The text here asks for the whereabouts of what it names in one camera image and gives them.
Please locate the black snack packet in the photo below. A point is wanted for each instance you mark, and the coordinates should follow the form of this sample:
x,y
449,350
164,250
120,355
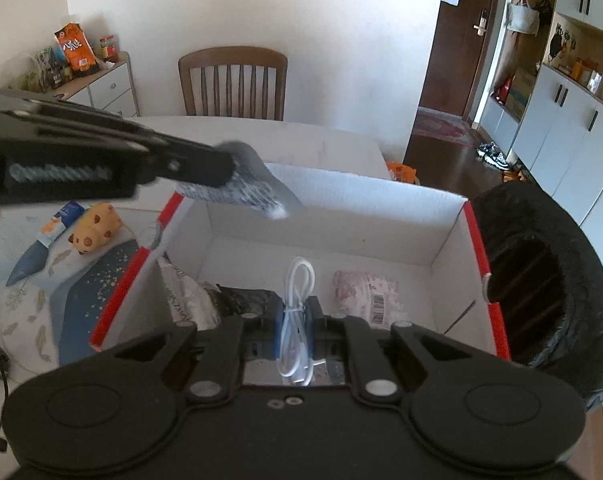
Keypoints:
x,y
246,300

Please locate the pair of sneakers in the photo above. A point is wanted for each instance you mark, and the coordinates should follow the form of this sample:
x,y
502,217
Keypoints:
x,y
496,156

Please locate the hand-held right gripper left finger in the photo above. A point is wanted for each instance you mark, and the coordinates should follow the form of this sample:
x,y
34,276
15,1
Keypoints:
x,y
279,327

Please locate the white and wood wall cabinet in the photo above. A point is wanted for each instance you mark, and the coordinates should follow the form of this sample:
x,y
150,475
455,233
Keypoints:
x,y
571,85

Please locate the silver snack bag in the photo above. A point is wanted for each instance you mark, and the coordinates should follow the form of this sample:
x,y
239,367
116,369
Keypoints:
x,y
186,295

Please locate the white desktop with blue print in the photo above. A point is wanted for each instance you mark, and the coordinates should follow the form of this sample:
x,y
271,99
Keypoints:
x,y
306,135

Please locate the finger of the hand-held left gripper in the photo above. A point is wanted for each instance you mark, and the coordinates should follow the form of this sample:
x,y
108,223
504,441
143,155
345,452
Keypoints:
x,y
196,162

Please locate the cardboard box in cabinet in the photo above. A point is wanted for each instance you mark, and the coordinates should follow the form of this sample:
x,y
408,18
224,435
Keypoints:
x,y
521,92

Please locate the large orange snack bag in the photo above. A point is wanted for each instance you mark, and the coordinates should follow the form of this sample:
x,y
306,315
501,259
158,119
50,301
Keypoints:
x,y
77,50

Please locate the blue snack packet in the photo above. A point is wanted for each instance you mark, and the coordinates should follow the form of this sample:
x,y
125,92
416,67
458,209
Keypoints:
x,y
61,222

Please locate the orange plush animal toy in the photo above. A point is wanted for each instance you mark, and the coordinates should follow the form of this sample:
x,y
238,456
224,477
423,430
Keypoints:
x,y
96,227

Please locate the red bag in cabinet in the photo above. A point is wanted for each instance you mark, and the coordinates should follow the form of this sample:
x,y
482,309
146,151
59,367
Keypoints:
x,y
504,90

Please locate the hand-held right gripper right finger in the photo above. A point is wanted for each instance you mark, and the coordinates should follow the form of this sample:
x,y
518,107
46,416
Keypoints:
x,y
311,327

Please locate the red patterned rug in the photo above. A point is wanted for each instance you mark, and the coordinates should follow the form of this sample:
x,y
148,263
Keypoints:
x,y
441,126

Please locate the brown wooden door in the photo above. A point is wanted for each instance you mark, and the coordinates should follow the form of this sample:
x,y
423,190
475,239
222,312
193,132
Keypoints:
x,y
461,45

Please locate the white tissue pack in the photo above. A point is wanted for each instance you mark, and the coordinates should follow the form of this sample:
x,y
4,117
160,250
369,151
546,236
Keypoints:
x,y
251,185

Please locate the brown wooden chair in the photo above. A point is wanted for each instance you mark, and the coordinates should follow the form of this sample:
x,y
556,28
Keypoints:
x,y
234,82

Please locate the white sideboard with wooden top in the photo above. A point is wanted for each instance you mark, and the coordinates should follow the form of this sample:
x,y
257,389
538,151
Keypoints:
x,y
108,90

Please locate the red jars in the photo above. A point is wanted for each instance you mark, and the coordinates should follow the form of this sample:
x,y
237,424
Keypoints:
x,y
108,47

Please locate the hanging white tote bag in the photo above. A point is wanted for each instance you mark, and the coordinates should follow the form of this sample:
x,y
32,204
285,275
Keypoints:
x,y
521,17

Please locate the pink clear snack packet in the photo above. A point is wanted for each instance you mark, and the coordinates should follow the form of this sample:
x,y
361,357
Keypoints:
x,y
369,295

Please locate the hanging black bag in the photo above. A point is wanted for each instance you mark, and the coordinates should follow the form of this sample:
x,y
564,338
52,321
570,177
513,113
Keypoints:
x,y
542,10

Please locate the orange plastic bag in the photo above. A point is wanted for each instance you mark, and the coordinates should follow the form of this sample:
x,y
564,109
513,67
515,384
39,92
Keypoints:
x,y
401,172

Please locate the red cardboard box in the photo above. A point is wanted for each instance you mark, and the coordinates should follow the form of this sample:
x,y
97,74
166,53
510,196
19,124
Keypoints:
x,y
331,220

